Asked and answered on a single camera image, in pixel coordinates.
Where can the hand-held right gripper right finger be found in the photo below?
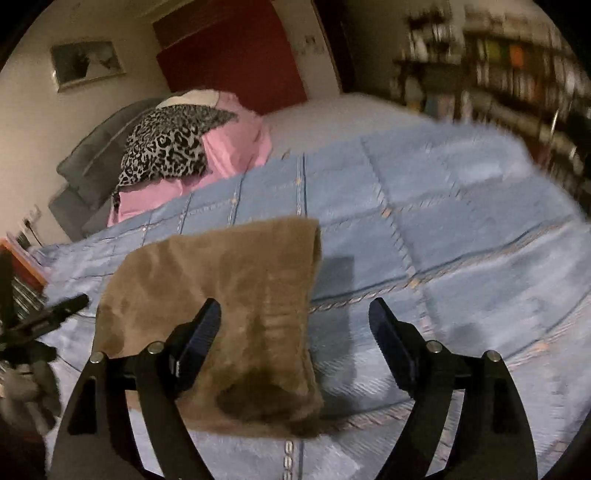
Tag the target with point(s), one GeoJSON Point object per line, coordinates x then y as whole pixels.
{"type": "Point", "coordinates": [385, 337]}

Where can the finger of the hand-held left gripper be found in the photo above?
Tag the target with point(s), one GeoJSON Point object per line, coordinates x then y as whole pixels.
{"type": "Point", "coordinates": [27, 354]}
{"type": "Point", "coordinates": [55, 314]}

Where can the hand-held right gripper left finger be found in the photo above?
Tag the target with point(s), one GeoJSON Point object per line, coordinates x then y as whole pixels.
{"type": "Point", "coordinates": [203, 332]}

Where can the brown fleece towel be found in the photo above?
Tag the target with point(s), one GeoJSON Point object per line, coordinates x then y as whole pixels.
{"type": "Point", "coordinates": [231, 286]}

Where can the person's left hand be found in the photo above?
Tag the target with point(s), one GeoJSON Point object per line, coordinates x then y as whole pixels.
{"type": "Point", "coordinates": [27, 392]}

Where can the orange storage rack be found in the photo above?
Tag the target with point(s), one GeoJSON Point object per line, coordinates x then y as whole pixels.
{"type": "Point", "coordinates": [27, 267]}

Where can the blue patterned blanket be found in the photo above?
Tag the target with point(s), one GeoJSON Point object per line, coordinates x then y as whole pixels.
{"type": "Point", "coordinates": [438, 207]}

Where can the grey padded headboard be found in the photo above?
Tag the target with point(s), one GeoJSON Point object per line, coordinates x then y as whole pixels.
{"type": "Point", "coordinates": [87, 166]}

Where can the leopard print cloth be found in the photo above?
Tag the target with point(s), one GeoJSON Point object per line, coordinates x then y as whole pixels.
{"type": "Point", "coordinates": [166, 143]}

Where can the pink pillow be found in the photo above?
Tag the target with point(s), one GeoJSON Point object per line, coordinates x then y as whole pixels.
{"type": "Point", "coordinates": [231, 138]}

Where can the white bed sheet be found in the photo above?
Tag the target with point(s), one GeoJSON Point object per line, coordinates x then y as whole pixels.
{"type": "Point", "coordinates": [332, 120]}

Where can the wooden bookshelf with books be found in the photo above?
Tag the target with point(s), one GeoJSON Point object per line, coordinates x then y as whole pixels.
{"type": "Point", "coordinates": [508, 60]}

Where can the framed wall picture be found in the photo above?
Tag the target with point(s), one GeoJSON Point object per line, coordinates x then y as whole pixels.
{"type": "Point", "coordinates": [87, 64]}

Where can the red wall panel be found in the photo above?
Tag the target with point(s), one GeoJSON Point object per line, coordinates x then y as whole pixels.
{"type": "Point", "coordinates": [231, 55]}

